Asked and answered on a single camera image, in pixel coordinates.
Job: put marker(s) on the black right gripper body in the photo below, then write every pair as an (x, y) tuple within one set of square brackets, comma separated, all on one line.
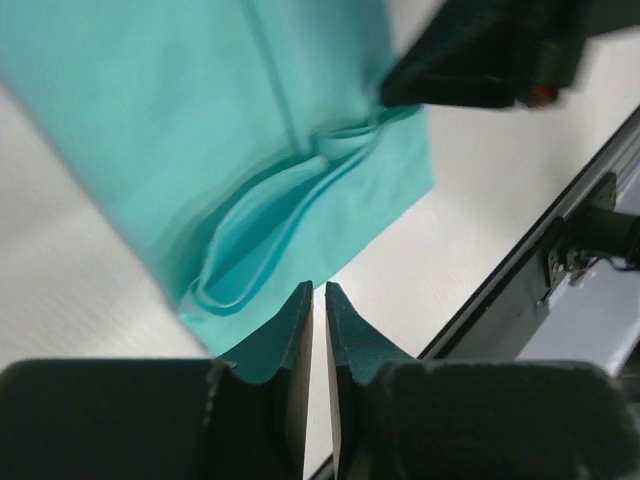
[(552, 36)]

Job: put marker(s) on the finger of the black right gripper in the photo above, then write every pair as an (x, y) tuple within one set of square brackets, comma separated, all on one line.
[(478, 54)]

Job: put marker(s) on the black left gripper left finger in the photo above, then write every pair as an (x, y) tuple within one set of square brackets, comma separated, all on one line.
[(242, 415)]

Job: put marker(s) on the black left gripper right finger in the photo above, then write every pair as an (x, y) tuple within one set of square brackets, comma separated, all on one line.
[(397, 417)]

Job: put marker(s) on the teal green t shirt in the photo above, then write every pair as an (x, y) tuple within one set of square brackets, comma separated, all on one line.
[(240, 147)]

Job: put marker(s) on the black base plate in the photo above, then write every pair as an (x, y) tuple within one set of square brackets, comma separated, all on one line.
[(580, 227)]

